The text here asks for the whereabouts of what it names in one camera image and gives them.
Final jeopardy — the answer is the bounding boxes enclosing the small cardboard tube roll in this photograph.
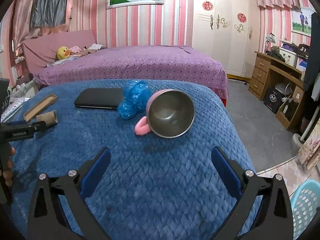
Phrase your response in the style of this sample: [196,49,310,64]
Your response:
[36,110,58,127]

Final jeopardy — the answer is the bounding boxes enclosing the blue plastic bag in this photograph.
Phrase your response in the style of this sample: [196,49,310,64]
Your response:
[117,80,152,120]

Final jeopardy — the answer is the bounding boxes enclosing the left hand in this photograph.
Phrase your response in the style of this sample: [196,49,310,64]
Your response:
[1,142,16,187]

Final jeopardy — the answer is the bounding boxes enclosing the white perforated rack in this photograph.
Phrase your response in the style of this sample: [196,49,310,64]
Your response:
[1,98,25,123]

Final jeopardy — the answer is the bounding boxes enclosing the cyan plastic basket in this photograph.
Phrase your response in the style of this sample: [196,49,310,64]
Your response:
[290,180,319,239]

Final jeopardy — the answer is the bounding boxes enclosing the pink sofa headboard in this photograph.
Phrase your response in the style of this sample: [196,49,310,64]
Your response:
[22,30,96,74]

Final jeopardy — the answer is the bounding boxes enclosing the yellow duck plush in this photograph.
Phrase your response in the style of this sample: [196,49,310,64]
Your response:
[56,46,71,60]

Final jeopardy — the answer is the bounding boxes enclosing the floral curtain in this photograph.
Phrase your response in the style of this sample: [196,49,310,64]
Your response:
[298,120,320,170]

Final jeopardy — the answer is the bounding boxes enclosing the grey hanging cloth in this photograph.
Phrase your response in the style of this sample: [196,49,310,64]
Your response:
[30,0,67,28]

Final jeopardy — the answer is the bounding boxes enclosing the blue quilted blanket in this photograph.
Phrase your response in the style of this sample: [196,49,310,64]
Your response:
[5,80,254,239]

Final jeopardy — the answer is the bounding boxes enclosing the black phone case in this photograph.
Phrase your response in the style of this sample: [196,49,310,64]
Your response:
[74,88,124,110]

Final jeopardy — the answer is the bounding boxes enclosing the black box under desk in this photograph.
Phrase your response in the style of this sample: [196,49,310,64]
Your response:
[264,88,284,114]

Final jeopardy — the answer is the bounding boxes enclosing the pink steel-lined mug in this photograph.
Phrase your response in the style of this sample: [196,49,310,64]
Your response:
[134,89,195,139]

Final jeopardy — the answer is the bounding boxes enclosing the dark hanging clothes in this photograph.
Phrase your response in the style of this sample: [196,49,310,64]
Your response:
[303,12,320,91]

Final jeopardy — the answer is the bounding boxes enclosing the wooden desk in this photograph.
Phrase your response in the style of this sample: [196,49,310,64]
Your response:
[248,52,305,131]

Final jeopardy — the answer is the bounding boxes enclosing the purple dotted bed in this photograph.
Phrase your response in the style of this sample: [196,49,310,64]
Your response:
[33,46,228,100]

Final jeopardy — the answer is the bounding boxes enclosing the desk lamp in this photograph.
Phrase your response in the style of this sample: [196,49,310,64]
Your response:
[264,33,276,54]

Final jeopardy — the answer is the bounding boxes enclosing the white wardrobe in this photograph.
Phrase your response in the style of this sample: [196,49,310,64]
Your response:
[192,0,260,79]

